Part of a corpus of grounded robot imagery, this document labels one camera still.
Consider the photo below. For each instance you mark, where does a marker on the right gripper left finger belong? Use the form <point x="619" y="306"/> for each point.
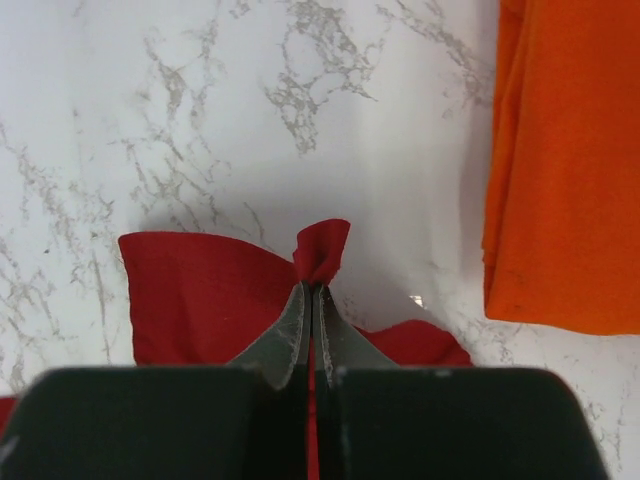
<point x="246" y="419"/>

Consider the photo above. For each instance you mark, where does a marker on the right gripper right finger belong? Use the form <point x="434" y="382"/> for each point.
<point x="379" y="420"/>

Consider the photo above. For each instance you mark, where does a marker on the folded orange t-shirt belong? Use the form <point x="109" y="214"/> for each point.
<point x="561" y="231"/>

